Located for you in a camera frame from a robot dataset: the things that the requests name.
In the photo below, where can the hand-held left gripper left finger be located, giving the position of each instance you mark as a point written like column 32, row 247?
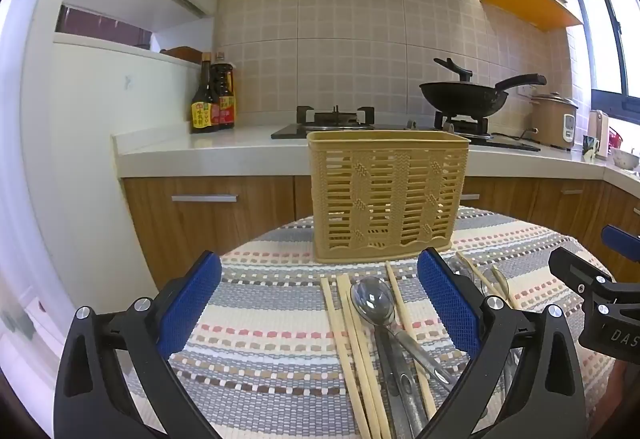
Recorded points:
column 192, row 299

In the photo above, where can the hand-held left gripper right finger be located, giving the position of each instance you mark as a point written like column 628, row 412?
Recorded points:
column 447, row 304

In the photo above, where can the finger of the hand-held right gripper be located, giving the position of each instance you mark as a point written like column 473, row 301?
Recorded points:
column 575, row 271
column 622, row 243

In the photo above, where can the wooden chopstick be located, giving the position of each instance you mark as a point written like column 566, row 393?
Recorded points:
column 406, row 319
column 370, row 369
column 502, row 286
column 356, row 349
column 480, row 275
column 340, row 349

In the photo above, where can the beige plastic utensil basket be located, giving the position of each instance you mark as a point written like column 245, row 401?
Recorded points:
column 350, row 199

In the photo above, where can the wooden base cabinet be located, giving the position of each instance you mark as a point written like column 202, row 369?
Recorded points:
column 200, row 224

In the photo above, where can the metal bowl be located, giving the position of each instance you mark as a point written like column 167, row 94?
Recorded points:
column 626, row 159

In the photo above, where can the striped woven table cloth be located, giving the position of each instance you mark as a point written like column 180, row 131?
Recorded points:
column 280, row 344

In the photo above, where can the patterned mug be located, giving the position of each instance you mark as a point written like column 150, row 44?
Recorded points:
column 590, row 150

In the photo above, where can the white kettle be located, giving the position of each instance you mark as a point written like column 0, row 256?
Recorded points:
column 598, row 129

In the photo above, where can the beige rice cooker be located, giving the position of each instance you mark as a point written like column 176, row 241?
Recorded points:
column 547, row 124

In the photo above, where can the red label sauce bottle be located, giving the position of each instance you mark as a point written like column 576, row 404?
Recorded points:
column 227, row 104

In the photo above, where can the dark framed window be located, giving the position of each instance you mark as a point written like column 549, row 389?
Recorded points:
column 615, row 44

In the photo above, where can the black wok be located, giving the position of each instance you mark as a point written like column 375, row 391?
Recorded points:
column 462, row 96

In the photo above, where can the black gas stove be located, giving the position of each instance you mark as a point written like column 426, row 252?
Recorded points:
column 320, row 131

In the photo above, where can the brown wooden board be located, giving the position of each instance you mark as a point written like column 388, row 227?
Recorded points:
column 182, row 54

